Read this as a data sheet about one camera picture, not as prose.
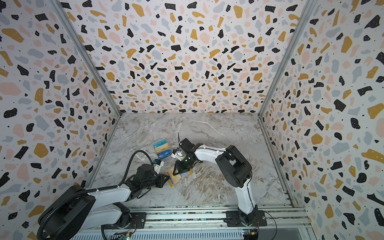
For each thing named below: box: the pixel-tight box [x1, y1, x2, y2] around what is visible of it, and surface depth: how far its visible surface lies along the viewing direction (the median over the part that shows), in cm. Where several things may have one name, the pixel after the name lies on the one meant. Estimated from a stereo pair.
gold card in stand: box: [154, 142, 170, 154], surface depth 97 cm
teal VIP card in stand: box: [152, 138, 167, 149], surface depth 97 cm
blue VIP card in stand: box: [157, 148, 172, 159], surface depth 96 cm
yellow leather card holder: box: [165, 166, 193, 187], surface depth 87 cm
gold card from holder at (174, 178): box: [168, 168, 182, 184], surface depth 87 cm
